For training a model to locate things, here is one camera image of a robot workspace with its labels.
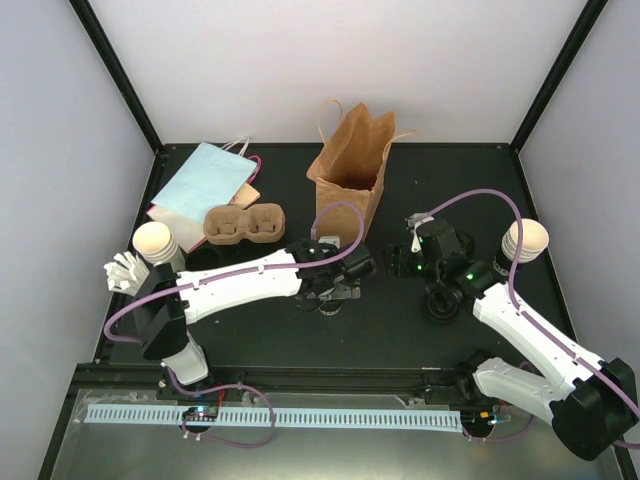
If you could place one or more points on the paper cup stack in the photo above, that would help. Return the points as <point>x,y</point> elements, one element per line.
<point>535,241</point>
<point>157,245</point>

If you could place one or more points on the light blue cable duct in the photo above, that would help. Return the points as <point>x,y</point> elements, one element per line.
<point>310,418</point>

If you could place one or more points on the black lid stack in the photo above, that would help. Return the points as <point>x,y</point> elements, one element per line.
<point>467,243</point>

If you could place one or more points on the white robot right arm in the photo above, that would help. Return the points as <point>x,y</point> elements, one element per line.
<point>590,403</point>

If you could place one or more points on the small brown paper bag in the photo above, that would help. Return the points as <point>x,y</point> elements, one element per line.
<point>245,196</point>

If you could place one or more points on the light blue paper bag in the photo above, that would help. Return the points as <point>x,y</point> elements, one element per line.
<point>210,177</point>

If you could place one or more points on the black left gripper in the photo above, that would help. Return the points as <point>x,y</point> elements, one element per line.
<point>346,290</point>

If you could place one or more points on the black coffee cup lid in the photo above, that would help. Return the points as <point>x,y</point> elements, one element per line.
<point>442,304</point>

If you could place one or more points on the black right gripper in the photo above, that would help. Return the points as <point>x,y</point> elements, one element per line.
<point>397,262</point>

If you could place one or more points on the white plastic cutlery bundle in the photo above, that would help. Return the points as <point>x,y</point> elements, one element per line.
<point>126,273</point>

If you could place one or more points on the brown pulp cup carrier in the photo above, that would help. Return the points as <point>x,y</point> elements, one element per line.
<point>259,224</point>

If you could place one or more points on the left paper cup stack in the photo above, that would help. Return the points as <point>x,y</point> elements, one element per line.
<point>157,245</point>

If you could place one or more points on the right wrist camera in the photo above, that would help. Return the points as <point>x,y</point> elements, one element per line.
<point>413,222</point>

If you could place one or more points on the black aluminium rail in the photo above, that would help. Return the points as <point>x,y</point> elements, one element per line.
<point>435,385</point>

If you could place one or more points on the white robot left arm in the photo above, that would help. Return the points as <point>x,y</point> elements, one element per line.
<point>180,299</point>

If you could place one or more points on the right paper cup stack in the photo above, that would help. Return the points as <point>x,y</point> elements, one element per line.
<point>535,241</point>

